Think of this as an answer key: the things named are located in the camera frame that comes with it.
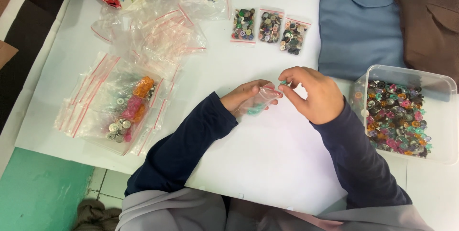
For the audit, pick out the black mat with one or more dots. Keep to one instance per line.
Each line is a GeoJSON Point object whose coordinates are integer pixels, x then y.
{"type": "Point", "coordinates": [28, 34]}

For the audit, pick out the clear plastic tub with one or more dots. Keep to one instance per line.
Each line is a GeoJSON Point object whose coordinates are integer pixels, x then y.
{"type": "Point", "coordinates": [439, 91]}

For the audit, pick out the person's right hand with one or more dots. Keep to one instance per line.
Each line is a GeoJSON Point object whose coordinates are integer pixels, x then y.
{"type": "Point", "coordinates": [321, 96]}

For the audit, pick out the person's grey clothing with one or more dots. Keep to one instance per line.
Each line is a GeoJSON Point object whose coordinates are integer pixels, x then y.
{"type": "Point", "coordinates": [172, 211]}

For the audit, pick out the pile of filled snap bags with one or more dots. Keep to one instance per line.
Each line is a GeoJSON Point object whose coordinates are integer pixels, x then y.
{"type": "Point", "coordinates": [120, 107]}

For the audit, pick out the brown folded garment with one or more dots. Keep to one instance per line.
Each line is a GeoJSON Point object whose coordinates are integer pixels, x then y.
{"type": "Point", "coordinates": [430, 19]}

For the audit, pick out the zip bag of mixed buttons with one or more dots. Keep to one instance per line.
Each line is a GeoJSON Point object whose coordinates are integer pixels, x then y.
{"type": "Point", "coordinates": [294, 37]}
{"type": "Point", "coordinates": [270, 26]}
{"type": "Point", "coordinates": [243, 24]}

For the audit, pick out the heap of loose snap buttons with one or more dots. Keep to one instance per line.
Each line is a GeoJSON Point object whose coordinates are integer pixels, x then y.
{"type": "Point", "coordinates": [396, 118]}

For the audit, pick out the pile of empty zip bags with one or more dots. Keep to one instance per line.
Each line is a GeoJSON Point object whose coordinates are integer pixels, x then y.
{"type": "Point", "coordinates": [161, 32]}

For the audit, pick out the blue folded garment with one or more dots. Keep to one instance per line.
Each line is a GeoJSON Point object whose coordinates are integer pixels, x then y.
{"type": "Point", "coordinates": [358, 30]}

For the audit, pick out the person's left hand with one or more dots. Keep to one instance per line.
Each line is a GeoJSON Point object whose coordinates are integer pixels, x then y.
{"type": "Point", "coordinates": [240, 96]}

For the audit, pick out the teal snap buttons in bag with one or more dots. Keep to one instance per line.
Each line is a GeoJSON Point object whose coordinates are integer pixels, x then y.
{"type": "Point", "coordinates": [255, 109]}

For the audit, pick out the small clear zip bag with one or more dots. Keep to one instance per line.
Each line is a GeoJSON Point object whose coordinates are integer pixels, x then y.
{"type": "Point", "coordinates": [260, 100]}

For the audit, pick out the brown crumpled cloth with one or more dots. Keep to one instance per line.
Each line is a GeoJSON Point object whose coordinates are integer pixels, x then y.
{"type": "Point", "coordinates": [95, 216]}

